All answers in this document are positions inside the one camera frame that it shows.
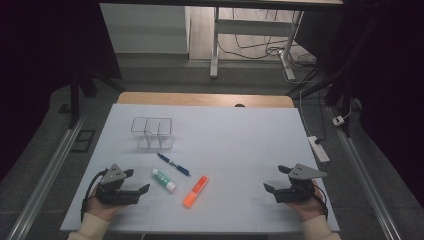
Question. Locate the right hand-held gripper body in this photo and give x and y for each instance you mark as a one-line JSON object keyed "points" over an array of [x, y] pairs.
{"points": [[296, 191]]}

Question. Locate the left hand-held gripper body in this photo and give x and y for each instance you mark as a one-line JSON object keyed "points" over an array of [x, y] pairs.
{"points": [[115, 195]]}

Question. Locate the green and white glue stick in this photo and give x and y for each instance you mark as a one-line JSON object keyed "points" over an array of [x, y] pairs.
{"points": [[163, 180]]}

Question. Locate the blue pen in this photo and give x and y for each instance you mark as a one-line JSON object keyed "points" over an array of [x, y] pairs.
{"points": [[173, 164]]}

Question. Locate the clear plastic pen holder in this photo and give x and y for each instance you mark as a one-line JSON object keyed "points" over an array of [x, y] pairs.
{"points": [[152, 133]]}

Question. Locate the orange highlighter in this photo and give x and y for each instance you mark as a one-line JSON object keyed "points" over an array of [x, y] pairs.
{"points": [[196, 191]]}

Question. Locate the person's left hand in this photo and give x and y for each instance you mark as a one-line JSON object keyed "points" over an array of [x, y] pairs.
{"points": [[103, 210]]}

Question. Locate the person's right hand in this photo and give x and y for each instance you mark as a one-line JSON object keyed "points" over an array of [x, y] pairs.
{"points": [[310, 208]]}

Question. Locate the white power strip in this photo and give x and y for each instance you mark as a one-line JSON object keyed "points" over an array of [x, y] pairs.
{"points": [[318, 149]]}

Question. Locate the white table mat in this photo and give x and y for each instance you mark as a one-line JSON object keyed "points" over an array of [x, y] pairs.
{"points": [[226, 146]]}

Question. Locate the small white adapter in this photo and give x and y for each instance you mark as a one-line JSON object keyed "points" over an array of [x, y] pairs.
{"points": [[338, 120]]}

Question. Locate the small black round knob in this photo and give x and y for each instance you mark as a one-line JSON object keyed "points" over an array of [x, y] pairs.
{"points": [[239, 105]]}

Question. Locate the black metal stand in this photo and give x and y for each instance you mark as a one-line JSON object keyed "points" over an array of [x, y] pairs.
{"points": [[74, 100], [346, 83]]}

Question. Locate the wooden table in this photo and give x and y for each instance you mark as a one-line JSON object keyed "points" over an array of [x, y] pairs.
{"points": [[186, 99]]}

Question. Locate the white cabinet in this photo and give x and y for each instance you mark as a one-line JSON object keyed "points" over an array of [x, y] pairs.
{"points": [[146, 30]]}

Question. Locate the black rectangular floor frame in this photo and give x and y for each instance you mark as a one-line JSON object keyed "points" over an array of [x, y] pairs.
{"points": [[75, 140]]}

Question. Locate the aluminium rail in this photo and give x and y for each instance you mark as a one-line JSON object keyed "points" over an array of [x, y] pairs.
{"points": [[366, 180], [46, 176]]}

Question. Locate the white desk frame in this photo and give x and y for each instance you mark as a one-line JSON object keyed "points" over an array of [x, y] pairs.
{"points": [[253, 27]]}

